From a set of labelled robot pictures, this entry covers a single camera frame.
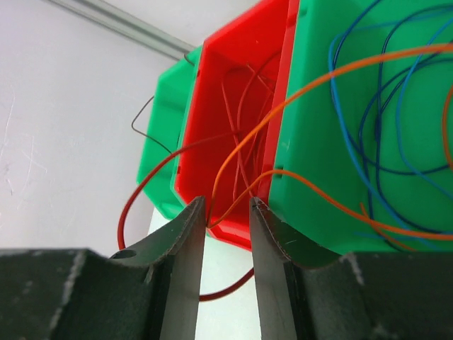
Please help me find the bright red wire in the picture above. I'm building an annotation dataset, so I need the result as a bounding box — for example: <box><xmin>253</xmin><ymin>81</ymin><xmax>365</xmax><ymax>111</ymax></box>
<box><xmin>118</xmin><ymin>130</ymin><xmax>256</xmax><ymax>302</ymax></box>

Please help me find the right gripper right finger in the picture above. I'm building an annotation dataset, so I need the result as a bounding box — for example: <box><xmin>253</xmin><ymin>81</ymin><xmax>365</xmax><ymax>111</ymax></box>
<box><xmin>250</xmin><ymin>198</ymin><xmax>452</xmax><ymax>339</ymax></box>

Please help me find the green bin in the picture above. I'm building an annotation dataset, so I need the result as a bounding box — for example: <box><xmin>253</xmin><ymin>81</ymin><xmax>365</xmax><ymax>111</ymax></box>
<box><xmin>137</xmin><ymin>46</ymin><xmax>202</xmax><ymax>220</ymax></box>
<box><xmin>268</xmin><ymin>1</ymin><xmax>452</xmax><ymax>254</ymax></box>

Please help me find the red bin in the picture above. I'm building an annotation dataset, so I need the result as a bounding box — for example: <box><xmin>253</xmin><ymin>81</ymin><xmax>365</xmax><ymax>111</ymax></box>
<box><xmin>172</xmin><ymin>1</ymin><xmax>299</xmax><ymax>250</ymax></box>

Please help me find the light blue wire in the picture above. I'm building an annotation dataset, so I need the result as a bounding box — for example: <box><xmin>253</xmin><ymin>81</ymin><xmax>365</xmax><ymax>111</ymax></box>
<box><xmin>327</xmin><ymin>0</ymin><xmax>453</xmax><ymax>251</ymax></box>

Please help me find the left green bin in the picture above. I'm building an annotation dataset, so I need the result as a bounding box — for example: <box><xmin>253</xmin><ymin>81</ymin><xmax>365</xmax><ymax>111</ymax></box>
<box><xmin>137</xmin><ymin>46</ymin><xmax>202</xmax><ymax>220</ymax></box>

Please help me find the brown wire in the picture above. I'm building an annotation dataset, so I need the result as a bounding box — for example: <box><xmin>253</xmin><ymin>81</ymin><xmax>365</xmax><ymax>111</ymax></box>
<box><xmin>130</xmin><ymin>52</ymin><xmax>195</xmax><ymax>157</ymax></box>

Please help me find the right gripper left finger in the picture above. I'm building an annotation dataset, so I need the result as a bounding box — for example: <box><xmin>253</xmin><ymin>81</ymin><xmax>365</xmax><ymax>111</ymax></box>
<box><xmin>1</xmin><ymin>196</ymin><xmax>206</xmax><ymax>339</ymax></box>

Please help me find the right green bin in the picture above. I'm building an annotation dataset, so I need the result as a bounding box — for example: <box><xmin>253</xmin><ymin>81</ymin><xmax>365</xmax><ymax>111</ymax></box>
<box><xmin>268</xmin><ymin>1</ymin><xmax>452</xmax><ymax>254</ymax></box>

